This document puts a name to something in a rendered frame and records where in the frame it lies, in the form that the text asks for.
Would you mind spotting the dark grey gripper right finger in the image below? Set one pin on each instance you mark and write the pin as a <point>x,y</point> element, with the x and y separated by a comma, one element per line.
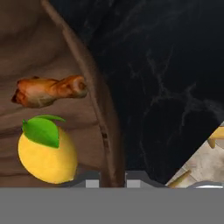
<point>134,178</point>

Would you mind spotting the roasted chicken drumstick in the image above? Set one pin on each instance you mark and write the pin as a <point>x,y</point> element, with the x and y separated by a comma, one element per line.
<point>43,90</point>

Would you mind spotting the yellow lemon with green leaf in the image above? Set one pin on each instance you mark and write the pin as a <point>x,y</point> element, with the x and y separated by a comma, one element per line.
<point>48,157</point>

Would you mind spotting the brown wooden bowl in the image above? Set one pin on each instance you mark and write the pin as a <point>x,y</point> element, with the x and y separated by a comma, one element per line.
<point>58,52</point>

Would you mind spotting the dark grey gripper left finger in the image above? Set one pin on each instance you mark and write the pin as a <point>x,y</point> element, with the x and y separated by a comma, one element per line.
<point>92,178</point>

